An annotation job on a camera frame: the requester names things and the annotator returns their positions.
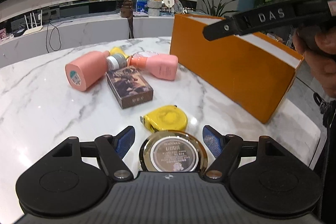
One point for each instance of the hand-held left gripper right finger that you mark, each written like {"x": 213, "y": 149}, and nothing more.
{"x": 211, "y": 141}

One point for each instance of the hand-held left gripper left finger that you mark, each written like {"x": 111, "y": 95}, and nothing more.
{"x": 125, "y": 140}

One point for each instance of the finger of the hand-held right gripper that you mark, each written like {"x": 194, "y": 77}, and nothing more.
{"x": 262, "y": 18}

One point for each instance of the brown printed box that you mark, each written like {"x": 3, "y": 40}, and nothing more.
{"x": 128, "y": 87}

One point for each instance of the orange cardboard box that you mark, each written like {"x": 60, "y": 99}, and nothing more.
{"x": 236, "y": 69}

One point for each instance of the large pink bottle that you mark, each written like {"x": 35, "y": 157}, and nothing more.
{"x": 86, "y": 69}

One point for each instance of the pink bottle orange cap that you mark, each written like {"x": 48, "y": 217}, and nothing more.
{"x": 161, "y": 66}

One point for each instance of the person's right hand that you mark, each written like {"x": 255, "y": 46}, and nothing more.
{"x": 324, "y": 61}

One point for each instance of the yellow tape measure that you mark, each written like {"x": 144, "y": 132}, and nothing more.
{"x": 168, "y": 117}

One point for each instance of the long-leaved potted plant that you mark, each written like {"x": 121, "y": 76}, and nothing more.
{"x": 214, "y": 7}

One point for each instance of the small silver jar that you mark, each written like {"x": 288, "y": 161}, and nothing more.
{"x": 116, "y": 61}

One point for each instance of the floral round fan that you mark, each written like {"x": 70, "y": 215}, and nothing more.
{"x": 179, "y": 5}

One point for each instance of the yellow squeeze bulb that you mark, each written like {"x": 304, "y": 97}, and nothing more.
{"x": 116, "y": 51}

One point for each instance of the white round fan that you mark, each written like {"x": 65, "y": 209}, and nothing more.
{"x": 168, "y": 1}

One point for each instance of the key bunch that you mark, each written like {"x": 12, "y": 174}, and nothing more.
{"x": 321, "y": 104}

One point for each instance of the grey knitted pots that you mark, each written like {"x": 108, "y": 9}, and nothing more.
{"x": 154, "y": 7}

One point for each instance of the white marble console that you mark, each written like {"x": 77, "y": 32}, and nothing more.
{"x": 92, "y": 27}

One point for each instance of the floral notebook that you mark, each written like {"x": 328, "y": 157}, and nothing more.
{"x": 140, "y": 14}

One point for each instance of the brown leather bag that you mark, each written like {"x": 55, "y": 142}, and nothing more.
{"x": 127, "y": 10}

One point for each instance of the white router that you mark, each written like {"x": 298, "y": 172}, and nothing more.
{"x": 32, "y": 29}

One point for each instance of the small black box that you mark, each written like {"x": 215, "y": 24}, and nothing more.
{"x": 19, "y": 33}

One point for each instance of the pink printed card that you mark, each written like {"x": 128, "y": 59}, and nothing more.
{"x": 2, "y": 35}

